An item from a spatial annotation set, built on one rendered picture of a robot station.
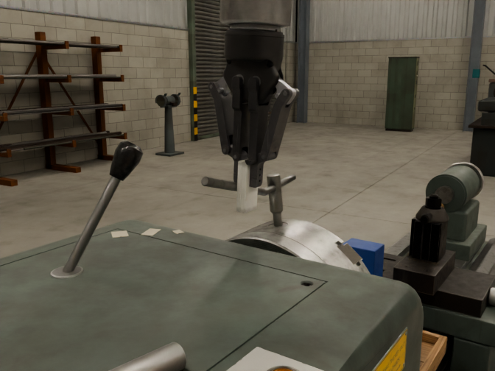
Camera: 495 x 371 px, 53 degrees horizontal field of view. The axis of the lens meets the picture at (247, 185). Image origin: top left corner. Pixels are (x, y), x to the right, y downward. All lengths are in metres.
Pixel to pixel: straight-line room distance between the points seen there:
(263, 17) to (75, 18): 8.56
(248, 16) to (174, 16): 10.50
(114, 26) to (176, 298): 9.28
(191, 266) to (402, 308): 0.24
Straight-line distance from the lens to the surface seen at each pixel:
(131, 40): 10.02
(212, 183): 0.61
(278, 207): 0.82
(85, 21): 9.27
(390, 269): 1.41
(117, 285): 0.58
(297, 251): 0.75
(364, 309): 0.52
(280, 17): 0.63
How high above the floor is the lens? 1.48
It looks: 13 degrees down
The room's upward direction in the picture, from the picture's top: straight up
